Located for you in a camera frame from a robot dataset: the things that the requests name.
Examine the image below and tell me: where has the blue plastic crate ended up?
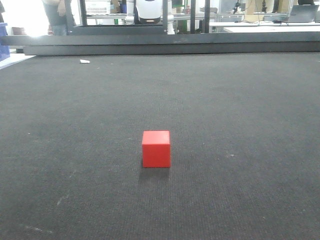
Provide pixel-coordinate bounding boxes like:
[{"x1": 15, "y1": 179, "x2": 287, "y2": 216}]
[{"x1": 0, "y1": 22, "x2": 11, "y2": 62}]

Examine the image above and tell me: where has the black table edge rail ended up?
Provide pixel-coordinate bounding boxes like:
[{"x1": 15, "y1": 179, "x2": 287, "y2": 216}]
[{"x1": 0, "y1": 31, "x2": 320, "y2": 56}]

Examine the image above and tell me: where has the small white paper scrap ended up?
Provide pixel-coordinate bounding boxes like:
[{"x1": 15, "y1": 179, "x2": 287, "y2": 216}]
[{"x1": 80, "y1": 59, "x2": 91, "y2": 64}]

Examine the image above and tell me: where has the person in dark clothes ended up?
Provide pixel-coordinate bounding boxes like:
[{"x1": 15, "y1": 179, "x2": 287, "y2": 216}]
[{"x1": 41, "y1": 0, "x2": 68, "y2": 36}]

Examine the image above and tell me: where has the grey laptop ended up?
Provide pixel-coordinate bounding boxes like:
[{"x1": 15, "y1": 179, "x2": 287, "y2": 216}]
[{"x1": 287, "y1": 5, "x2": 319, "y2": 23}]

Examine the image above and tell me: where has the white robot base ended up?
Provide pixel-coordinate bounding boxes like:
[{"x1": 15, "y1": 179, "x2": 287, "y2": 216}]
[{"x1": 125, "y1": 0, "x2": 175, "y2": 35}]

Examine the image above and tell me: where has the black metal frame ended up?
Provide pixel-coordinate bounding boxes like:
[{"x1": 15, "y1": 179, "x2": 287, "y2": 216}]
[{"x1": 64, "y1": 0, "x2": 211, "y2": 36}]

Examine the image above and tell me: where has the red magnetic cube block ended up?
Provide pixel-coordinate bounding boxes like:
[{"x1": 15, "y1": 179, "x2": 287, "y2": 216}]
[{"x1": 141, "y1": 130, "x2": 171, "y2": 168}]

